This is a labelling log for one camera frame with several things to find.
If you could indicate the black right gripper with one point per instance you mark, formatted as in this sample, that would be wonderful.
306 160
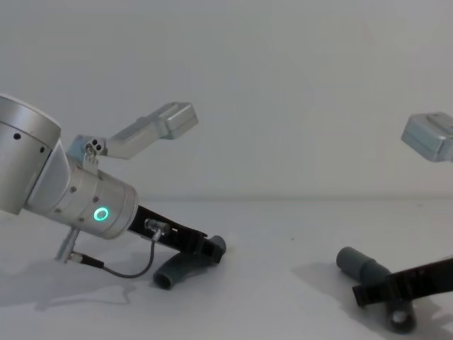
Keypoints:
428 274

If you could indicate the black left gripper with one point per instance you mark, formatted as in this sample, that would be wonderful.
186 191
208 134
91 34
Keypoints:
166 228

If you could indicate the grey plastic pipe elbow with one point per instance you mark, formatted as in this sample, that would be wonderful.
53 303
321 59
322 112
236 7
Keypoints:
177 270

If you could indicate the grey plastic pipe tee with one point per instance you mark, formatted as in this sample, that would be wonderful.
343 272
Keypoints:
364 263

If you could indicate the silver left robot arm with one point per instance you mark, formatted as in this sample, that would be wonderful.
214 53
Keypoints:
88 198

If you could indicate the white table cloth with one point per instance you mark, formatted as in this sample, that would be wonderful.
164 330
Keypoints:
247 283

